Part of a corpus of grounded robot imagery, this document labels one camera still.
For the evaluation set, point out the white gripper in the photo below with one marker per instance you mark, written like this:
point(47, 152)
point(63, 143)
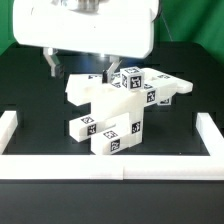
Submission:
point(119, 27)

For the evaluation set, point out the white chair back frame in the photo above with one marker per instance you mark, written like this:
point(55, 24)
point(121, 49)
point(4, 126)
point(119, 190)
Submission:
point(158, 86)

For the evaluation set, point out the white chair seat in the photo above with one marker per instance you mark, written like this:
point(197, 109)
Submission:
point(120, 117)

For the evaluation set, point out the white nut cube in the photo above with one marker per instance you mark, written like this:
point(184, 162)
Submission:
point(132, 78)
point(165, 102)

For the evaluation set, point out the white U-shaped fence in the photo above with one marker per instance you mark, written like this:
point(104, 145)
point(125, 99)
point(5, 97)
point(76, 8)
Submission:
point(119, 167)

